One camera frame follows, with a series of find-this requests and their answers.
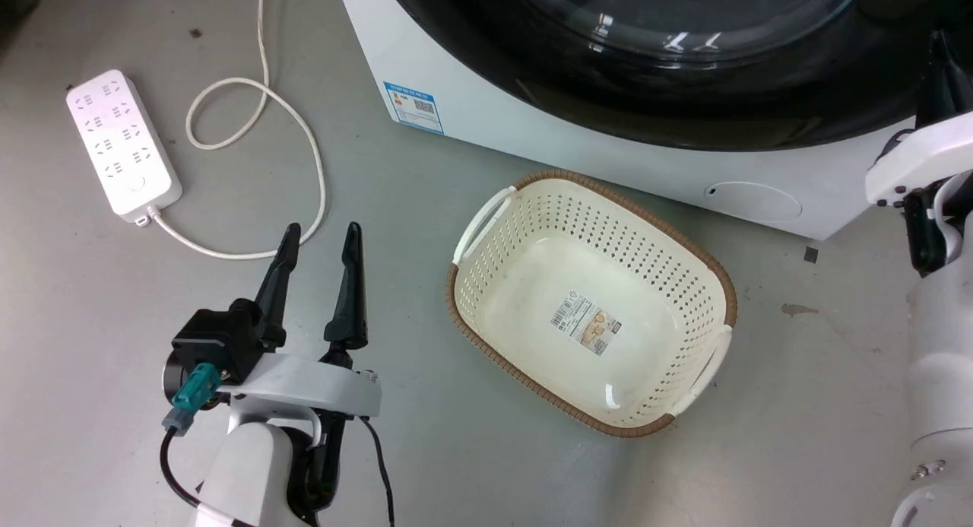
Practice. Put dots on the blue energy label sticker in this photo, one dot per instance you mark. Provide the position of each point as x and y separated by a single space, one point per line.
414 107

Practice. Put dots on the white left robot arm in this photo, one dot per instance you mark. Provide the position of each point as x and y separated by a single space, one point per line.
251 474

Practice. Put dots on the barcode label sticker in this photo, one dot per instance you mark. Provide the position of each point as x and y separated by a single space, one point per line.
585 323

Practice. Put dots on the small black floor piece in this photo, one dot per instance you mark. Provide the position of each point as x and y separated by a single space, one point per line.
811 254

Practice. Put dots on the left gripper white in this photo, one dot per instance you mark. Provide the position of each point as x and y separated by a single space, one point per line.
312 382

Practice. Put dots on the white power strip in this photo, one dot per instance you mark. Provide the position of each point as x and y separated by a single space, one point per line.
122 143

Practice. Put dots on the dark glass washing machine door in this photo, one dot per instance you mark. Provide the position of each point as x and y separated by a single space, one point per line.
684 78

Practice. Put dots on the cream laundry basket brown rim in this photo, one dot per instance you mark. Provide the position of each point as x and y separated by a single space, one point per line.
593 299

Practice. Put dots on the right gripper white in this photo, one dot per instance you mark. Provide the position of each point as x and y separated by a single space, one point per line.
923 158

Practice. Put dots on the white washing machine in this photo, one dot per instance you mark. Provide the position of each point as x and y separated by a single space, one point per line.
486 109

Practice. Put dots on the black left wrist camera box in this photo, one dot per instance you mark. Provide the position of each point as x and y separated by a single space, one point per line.
217 341

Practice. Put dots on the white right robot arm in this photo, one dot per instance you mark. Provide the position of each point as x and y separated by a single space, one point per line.
942 360

